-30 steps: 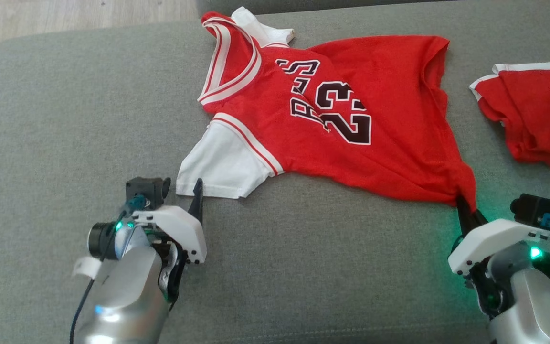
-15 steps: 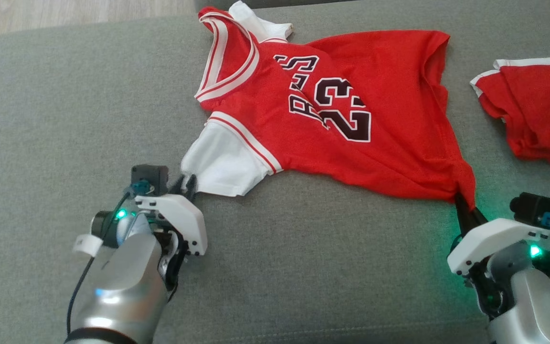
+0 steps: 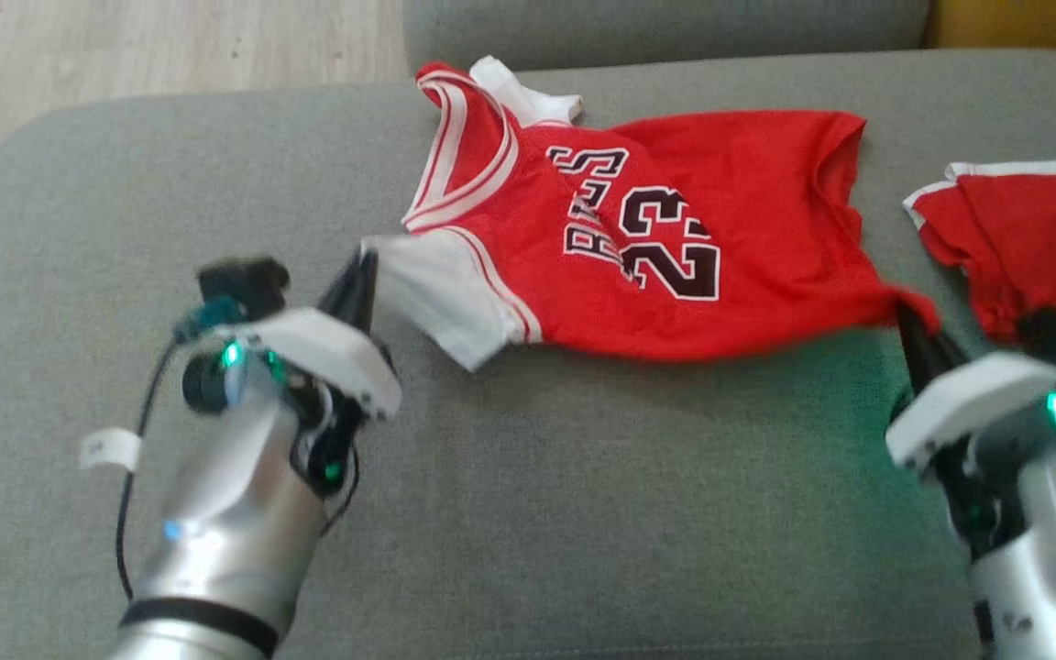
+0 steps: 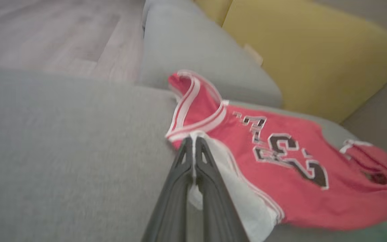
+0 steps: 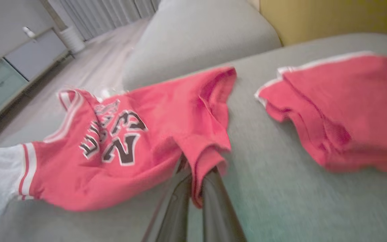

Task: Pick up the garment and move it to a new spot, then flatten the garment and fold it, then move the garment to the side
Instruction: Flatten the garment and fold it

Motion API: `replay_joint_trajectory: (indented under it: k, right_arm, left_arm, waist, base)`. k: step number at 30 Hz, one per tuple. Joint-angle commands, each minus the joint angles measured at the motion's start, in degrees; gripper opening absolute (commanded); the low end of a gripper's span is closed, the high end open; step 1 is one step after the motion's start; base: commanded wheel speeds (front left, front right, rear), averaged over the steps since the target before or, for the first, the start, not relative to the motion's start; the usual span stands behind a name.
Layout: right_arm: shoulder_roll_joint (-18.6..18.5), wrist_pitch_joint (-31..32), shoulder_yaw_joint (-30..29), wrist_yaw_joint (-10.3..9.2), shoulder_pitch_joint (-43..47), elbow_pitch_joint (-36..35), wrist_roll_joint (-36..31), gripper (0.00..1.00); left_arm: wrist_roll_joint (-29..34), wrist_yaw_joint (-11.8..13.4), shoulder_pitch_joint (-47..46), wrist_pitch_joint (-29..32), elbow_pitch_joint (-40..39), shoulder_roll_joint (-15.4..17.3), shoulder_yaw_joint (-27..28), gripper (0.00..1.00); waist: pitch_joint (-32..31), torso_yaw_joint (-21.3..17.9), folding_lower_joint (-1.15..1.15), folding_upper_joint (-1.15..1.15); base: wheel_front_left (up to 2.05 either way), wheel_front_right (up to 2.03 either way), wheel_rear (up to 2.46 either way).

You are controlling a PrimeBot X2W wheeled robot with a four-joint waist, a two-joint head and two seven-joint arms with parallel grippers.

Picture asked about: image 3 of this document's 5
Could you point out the large grey sofa seat cushion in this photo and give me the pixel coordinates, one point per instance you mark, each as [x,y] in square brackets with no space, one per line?
[583,504]

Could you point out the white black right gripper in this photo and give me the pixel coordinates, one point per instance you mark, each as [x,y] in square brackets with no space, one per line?
[977,399]

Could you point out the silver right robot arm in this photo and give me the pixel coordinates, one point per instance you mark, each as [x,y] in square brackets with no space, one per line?
[1050,568]

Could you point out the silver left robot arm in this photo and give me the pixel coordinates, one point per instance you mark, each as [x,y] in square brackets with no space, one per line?
[225,513]

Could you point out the large yellow sofa back cushion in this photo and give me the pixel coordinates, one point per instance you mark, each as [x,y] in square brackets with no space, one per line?
[1023,23]

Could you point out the red shorts with white stripe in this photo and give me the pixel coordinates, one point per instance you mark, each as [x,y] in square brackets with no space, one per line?
[1023,229]

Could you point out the medium grey sofa seat cushion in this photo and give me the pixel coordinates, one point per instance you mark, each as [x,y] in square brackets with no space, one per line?
[675,27]

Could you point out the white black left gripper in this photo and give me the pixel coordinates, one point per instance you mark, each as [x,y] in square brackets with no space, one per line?
[335,353]

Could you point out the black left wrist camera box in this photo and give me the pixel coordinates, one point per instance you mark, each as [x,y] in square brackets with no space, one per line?
[244,280]

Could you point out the red jersey number 23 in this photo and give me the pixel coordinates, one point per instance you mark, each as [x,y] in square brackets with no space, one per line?
[748,238]

